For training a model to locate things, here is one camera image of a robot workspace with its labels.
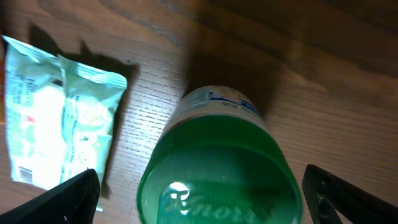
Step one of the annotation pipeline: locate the green lidded jar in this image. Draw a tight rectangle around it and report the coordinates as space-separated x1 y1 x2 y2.
137 85 303 224

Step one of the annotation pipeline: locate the teal white wipes pack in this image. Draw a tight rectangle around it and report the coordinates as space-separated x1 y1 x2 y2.
5 37 127 190

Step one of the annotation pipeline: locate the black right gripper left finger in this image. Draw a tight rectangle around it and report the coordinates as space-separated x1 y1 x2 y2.
1 169 100 224

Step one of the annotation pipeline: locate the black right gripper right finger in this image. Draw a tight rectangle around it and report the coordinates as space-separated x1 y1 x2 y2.
302 164 397 224

